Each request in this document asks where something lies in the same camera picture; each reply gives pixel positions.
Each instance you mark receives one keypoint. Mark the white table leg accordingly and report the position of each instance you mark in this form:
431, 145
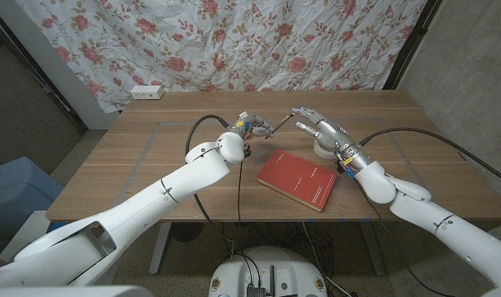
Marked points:
159, 251
374, 251

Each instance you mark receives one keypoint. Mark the white power strip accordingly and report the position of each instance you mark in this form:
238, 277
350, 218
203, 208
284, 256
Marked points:
147, 92

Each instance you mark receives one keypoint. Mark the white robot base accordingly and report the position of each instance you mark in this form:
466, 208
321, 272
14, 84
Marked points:
270, 268

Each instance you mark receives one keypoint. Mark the cream masking tape roll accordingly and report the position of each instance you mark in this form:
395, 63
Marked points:
324, 154

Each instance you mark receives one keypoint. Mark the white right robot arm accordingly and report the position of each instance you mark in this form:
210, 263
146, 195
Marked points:
440, 222

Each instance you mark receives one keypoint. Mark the blue plastic object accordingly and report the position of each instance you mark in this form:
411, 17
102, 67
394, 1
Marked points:
56, 227

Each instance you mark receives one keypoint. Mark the blue plastic bin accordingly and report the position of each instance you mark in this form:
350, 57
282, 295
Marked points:
15, 189

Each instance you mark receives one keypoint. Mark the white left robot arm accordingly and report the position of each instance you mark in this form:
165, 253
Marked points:
151, 202

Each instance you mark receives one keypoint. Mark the floral backdrop cloth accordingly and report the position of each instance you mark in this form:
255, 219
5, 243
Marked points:
217, 41

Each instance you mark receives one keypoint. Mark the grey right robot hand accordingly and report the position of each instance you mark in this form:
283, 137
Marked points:
336, 138

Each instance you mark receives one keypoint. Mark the black round floor object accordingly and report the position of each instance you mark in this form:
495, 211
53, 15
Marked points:
186, 232

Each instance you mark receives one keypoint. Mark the red notebook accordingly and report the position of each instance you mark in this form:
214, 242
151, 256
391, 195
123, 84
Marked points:
299, 181

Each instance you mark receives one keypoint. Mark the dark mechanical pencil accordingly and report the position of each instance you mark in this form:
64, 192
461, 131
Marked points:
282, 123

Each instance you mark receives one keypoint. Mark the white robot chest panel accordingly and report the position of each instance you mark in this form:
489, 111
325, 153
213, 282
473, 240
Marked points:
68, 292

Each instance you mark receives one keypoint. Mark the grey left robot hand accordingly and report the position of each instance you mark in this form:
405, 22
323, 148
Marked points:
250, 123

